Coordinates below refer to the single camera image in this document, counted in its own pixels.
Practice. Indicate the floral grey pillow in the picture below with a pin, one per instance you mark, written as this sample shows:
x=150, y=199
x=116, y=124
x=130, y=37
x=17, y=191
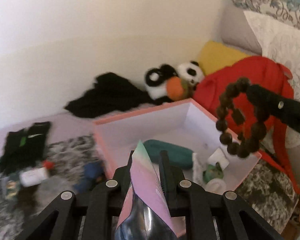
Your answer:
x=270, y=5

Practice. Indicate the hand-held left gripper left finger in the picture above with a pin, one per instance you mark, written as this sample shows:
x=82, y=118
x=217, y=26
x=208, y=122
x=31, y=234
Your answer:
x=124, y=176

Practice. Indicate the black socks with white logo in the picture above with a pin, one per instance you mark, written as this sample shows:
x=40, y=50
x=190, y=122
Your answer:
x=25, y=142

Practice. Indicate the panda plush toy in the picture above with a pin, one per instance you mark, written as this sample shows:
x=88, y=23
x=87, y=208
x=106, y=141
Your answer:
x=191, y=72

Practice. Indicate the orange plush ball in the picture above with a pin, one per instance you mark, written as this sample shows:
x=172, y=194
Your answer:
x=175, y=88

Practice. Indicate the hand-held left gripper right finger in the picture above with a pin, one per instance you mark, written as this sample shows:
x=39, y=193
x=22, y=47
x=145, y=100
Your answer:
x=170, y=177

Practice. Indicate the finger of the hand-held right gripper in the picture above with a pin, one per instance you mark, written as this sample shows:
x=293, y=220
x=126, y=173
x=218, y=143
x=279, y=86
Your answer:
x=285, y=108

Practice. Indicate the yellow pillow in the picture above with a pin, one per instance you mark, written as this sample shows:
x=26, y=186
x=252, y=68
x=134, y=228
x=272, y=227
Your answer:
x=217, y=57

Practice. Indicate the black and white plush toy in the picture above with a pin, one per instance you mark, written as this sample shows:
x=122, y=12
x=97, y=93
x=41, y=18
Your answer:
x=155, y=82

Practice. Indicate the small white box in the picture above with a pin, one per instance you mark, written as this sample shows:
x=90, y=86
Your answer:
x=218, y=158

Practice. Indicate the white round lid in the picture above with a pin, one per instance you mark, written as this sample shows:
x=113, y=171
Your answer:
x=215, y=185

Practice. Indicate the teal glasses case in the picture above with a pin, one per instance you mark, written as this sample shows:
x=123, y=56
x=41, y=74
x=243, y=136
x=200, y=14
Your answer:
x=175, y=152

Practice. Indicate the blue fabric item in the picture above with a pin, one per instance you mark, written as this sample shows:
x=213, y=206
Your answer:
x=91, y=173

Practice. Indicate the green small toy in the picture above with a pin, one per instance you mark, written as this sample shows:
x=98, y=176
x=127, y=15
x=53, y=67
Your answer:
x=212, y=172

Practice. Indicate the pink cardboard box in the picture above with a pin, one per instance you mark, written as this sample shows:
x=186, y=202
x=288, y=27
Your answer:
x=162, y=120

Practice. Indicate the grey patterned blanket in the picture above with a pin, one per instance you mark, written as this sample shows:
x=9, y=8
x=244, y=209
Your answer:
x=72, y=152

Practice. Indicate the black cloth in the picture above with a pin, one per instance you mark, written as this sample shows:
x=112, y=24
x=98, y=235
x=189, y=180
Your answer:
x=110, y=95

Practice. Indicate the white patterned pillow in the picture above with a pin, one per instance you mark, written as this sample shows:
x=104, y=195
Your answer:
x=285, y=45

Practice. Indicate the white bottle with red cap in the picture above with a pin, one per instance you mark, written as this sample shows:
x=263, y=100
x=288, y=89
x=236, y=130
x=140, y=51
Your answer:
x=33, y=176

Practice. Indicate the red backpack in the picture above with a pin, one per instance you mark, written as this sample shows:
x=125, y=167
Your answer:
x=255, y=72

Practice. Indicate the pink holographic foil packet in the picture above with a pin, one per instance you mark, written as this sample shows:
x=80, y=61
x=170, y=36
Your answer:
x=145, y=180

